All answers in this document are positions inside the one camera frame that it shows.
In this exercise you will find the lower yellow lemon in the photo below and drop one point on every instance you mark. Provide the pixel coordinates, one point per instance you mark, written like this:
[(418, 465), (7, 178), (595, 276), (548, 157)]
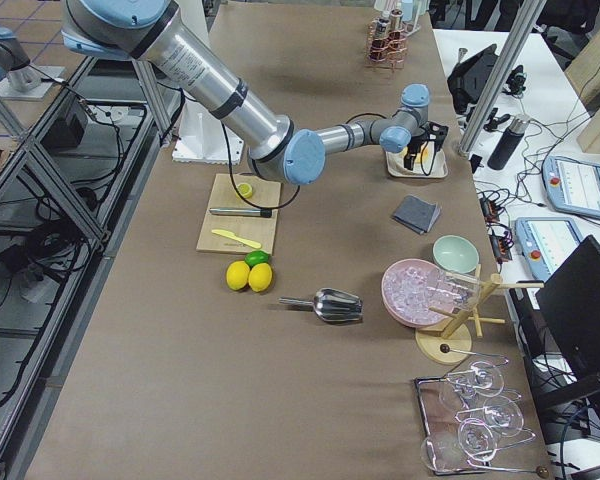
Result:
[(260, 277)]

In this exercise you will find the yellow plastic knife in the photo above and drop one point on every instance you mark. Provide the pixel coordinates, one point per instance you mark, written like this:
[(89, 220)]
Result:
[(232, 236)]

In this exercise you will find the pink bowl of ice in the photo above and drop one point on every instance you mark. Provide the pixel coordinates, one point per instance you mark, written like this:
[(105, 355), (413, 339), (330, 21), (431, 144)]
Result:
[(414, 291)]

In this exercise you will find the upper yellow lemon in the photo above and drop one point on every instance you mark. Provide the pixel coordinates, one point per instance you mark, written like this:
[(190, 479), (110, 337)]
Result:
[(237, 275)]

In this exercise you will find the grey folded cloth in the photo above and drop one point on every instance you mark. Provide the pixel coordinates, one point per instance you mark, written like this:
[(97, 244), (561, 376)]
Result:
[(416, 214)]

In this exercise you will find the lemon half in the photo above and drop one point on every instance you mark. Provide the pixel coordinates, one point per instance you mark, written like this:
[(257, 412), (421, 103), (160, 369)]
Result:
[(245, 190)]

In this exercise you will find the teach pendant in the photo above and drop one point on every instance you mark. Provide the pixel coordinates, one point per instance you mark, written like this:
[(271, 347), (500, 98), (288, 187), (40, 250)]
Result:
[(572, 186), (546, 242)]

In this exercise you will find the glazed twisted donut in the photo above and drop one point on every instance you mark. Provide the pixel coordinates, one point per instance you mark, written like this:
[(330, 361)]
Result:
[(412, 157)]

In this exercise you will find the copper wire bottle rack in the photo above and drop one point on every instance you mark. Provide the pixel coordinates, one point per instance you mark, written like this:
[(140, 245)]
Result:
[(391, 53)]

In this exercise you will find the steel muddler black tip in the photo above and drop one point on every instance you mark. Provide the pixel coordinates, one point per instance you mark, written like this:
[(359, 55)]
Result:
[(241, 212)]

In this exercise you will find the black monitor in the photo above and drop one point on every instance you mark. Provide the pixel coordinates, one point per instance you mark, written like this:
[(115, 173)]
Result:
[(570, 305)]

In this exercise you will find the tea bottle in rack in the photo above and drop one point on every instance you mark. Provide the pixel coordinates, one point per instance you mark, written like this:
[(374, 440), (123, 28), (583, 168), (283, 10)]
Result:
[(381, 29)]

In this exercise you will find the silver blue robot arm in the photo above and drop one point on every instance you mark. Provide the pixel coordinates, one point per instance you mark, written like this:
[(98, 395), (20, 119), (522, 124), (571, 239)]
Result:
[(154, 31)]

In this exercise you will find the mint green bowl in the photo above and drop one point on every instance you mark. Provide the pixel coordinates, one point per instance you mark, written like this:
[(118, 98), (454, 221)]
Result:
[(455, 253)]

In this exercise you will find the aluminium camera post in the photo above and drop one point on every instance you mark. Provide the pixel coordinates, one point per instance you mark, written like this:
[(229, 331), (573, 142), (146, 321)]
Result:
[(516, 39)]

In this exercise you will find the bamboo cutting board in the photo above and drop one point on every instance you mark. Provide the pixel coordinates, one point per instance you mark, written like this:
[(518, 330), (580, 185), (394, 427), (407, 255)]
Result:
[(256, 229)]

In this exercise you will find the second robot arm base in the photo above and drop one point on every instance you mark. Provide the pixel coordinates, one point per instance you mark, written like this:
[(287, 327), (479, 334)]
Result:
[(20, 78)]

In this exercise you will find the yellow lemon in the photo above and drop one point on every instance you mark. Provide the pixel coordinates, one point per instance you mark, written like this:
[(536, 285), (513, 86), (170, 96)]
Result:
[(260, 277), (237, 275)]

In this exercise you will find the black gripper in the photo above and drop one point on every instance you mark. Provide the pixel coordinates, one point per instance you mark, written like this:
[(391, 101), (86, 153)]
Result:
[(416, 141)]

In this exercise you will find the green lime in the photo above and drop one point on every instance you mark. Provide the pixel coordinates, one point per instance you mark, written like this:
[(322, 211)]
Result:
[(256, 257)]

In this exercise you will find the lower teach pendant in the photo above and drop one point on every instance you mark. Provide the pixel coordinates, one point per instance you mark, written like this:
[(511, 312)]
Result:
[(546, 242)]

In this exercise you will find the wooden glass drying tree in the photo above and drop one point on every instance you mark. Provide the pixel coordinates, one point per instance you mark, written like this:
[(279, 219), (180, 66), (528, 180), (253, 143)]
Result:
[(449, 342)]

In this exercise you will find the upper teach pendant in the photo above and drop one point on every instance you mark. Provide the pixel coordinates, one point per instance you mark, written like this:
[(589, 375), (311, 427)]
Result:
[(572, 186)]

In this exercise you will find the white rabbit serving tray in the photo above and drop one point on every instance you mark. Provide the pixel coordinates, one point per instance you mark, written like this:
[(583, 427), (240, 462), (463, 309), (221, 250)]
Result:
[(442, 170)]

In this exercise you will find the black thermos bottle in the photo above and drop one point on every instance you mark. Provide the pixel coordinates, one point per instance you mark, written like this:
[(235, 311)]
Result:
[(508, 142)]

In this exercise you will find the steel ice scoop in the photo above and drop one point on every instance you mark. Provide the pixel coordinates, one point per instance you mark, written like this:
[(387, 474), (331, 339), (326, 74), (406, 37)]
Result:
[(332, 306)]

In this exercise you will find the mirror tray with glasses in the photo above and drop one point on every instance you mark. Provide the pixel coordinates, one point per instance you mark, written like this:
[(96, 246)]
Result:
[(470, 417)]

